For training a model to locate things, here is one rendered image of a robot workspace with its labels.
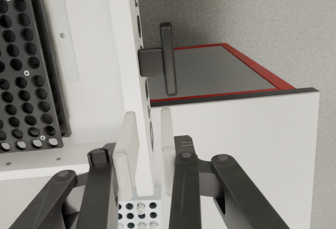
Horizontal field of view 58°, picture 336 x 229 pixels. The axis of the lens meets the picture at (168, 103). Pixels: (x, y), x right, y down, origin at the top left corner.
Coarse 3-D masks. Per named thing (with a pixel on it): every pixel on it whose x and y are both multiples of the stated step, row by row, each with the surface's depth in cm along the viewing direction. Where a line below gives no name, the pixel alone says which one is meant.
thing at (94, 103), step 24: (48, 0) 35; (72, 0) 35; (96, 0) 35; (48, 24) 36; (72, 24) 36; (96, 24) 36; (96, 48) 37; (96, 72) 38; (72, 96) 39; (96, 96) 39; (120, 96) 39; (72, 120) 40; (96, 120) 40; (120, 120) 40; (24, 144) 41; (72, 144) 41; (96, 144) 40; (0, 168) 36; (24, 168) 36; (48, 168) 35; (72, 168) 36
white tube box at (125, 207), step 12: (156, 192) 50; (120, 204) 51; (132, 204) 50; (144, 204) 50; (156, 204) 49; (120, 216) 51; (132, 216) 50; (144, 216) 50; (156, 216) 50; (132, 228) 51
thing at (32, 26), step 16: (16, 0) 29; (16, 16) 29; (32, 16) 30; (32, 32) 30; (32, 80) 32; (48, 80) 32; (32, 96) 32; (48, 96) 32; (48, 112) 33; (48, 144) 34
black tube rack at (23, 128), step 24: (0, 0) 32; (0, 24) 30; (24, 24) 32; (0, 48) 30; (48, 48) 33; (0, 72) 31; (24, 72) 31; (48, 72) 35; (0, 96) 32; (24, 96) 35; (0, 120) 36; (24, 120) 33; (48, 120) 36; (0, 144) 34
